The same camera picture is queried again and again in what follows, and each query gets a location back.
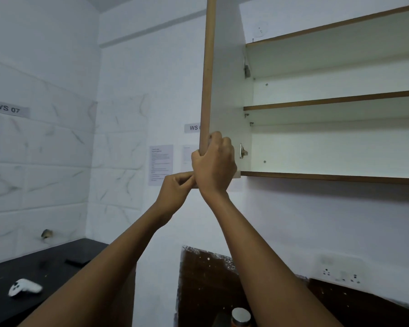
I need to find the dark wooden counter unit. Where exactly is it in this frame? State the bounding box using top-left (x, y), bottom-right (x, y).
top-left (0, 237), bottom-right (137, 327)

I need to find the white cabinet shelf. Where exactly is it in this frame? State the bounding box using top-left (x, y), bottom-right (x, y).
top-left (244, 89), bottom-right (409, 126)

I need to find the white wall socket plate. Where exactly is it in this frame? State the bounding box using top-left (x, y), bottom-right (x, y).
top-left (315, 257), bottom-right (365, 287)

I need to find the brown wooden wall cabinet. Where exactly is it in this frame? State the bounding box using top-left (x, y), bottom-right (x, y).
top-left (199, 0), bottom-right (409, 186)

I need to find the person's left forearm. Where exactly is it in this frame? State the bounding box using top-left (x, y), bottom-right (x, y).
top-left (19, 204), bottom-right (173, 327)

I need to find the person's right hand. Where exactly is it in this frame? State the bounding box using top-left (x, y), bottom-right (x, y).
top-left (190, 131), bottom-right (238, 205)

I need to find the orange spice jar silver lid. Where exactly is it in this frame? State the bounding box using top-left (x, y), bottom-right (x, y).
top-left (231, 307), bottom-right (252, 327)

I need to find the person's left hand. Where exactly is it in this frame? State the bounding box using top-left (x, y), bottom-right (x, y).
top-left (154, 172), bottom-right (196, 226)

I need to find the white handheld controller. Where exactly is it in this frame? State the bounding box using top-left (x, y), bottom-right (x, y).
top-left (8, 278), bottom-right (44, 298)

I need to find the person's right forearm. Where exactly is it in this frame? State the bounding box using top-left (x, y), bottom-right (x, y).
top-left (204, 192), bottom-right (343, 327)

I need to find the white round wall cover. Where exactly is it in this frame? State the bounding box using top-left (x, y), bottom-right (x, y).
top-left (253, 21), bottom-right (269, 39)

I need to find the flat black phone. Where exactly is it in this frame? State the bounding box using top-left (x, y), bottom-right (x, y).
top-left (65, 257), bottom-right (91, 268)

